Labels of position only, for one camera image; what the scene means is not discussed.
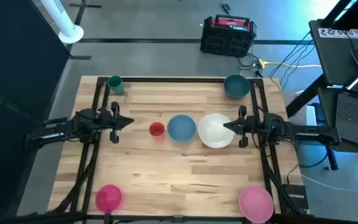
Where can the pink plastic bowl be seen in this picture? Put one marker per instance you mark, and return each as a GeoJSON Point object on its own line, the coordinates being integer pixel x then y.
{"type": "Point", "coordinates": [256, 203]}

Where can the large white bowl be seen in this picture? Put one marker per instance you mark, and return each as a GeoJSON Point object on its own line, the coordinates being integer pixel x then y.
{"type": "Point", "coordinates": [213, 132]}

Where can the black network switch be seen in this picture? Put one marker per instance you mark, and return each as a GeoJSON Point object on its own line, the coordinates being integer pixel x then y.
{"type": "Point", "coordinates": [296, 197]}

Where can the blue plastic bowl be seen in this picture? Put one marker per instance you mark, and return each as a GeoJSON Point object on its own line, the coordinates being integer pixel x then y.
{"type": "Point", "coordinates": [181, 128]}

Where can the white tower fan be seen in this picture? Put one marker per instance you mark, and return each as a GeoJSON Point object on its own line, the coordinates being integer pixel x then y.
{"type": "Point", "coordinates": [64, 21]}

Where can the small black charger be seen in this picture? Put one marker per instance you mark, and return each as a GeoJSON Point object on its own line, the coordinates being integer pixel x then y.
{"type": "Point", "coordinates": [226, 7]}

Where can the white paper label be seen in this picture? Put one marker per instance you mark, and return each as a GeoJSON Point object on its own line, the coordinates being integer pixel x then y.
{"type": "Point", "coordinates": [342, 33]}

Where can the dark teal bowl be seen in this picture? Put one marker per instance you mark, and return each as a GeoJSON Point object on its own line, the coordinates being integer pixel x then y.
{"type": "Point", "coordinates": [236, 86]}

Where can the black side desk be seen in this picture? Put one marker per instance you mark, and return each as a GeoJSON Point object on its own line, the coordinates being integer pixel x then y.
{"type": "Point", "coordinates": [331, 59]}

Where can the red and black toolbox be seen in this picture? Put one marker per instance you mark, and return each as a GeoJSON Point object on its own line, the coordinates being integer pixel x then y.
{"type": "Point", "coordinates": [227, 37]}

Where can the green plastic cup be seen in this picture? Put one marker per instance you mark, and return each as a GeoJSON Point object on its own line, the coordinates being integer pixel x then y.
{"type": "Point", "coordinates": [115, 84]}

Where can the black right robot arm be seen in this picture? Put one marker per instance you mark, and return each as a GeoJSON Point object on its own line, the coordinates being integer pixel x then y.
{"type": "Point", "coordinates": [303, 132]}

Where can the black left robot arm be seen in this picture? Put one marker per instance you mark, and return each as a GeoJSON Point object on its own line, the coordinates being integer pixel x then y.
{"type": "Point", "coordinates": [57, 130]}

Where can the open black laptop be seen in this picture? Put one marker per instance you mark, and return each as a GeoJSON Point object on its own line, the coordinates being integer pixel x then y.
{"type": "Point", "coordinates": [356, 118]}

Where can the black partition panel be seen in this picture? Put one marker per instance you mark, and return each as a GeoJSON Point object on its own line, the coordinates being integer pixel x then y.
{"type": "Point", "coordinates": [11, 77]}

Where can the black aluminium table frame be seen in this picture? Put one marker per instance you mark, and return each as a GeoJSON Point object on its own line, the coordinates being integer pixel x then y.
{"type": "Point", "coordinates": [179, 79]}

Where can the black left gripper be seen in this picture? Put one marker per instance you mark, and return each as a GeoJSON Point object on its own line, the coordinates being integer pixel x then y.
{"type": "Point", "coordinates": [106, 119]}

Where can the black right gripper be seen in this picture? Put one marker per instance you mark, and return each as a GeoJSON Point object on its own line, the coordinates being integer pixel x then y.
{"type": "Point", "coordinates": [249, 126]}

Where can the red plastic cup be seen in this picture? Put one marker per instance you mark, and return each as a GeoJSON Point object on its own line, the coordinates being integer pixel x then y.
{"type": "Point", "coordinates": [157, 129]}

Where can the magenta plastic cup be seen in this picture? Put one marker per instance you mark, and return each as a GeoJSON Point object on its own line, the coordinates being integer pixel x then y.
{"type": "Point", "coordinates": [108, 198]}

